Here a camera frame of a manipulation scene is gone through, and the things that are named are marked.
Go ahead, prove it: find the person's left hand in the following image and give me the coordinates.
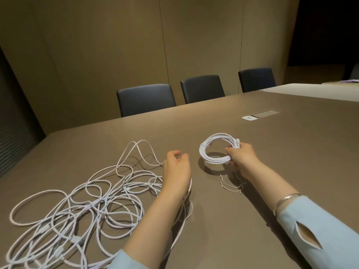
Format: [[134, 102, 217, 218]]
[[161, 149, 193, 199]]

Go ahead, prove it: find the person's right hand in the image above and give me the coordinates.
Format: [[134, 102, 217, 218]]
[[224, 142, 263, 180]]

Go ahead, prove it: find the white cable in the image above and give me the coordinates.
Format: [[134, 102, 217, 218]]
[[199, 133, 242, 166]]

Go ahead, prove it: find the pile of white cables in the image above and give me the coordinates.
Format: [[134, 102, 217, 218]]
[[5, 140, 194, 269]]

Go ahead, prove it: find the person's left forearm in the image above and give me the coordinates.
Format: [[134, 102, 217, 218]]
[[108, 189, 187, 269]]

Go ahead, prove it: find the bunch of white twist ties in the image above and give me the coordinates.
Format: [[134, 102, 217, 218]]
[[220, 173, 247, 194]]

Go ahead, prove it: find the brown table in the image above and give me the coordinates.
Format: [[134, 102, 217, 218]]
[[0, 90, 359, 269]]

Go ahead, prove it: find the white table socket panel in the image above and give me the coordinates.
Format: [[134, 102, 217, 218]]
[[242, 110, 280, 121]]

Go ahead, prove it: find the dark meeting chair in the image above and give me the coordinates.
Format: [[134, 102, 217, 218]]
[[180, 75, 226, 105], [116, 84, 177, 118], [238, 67, 277, 93]]

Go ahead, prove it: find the pale beige table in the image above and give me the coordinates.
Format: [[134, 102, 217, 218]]
[[257, 81, 359, 103]]

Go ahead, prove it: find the glass partition with grey blinds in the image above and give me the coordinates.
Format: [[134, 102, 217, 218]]
[[0, 47, 45, 177]]

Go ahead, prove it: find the silver bracelet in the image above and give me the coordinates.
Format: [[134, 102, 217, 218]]
[[272, 193, 304, 217]]

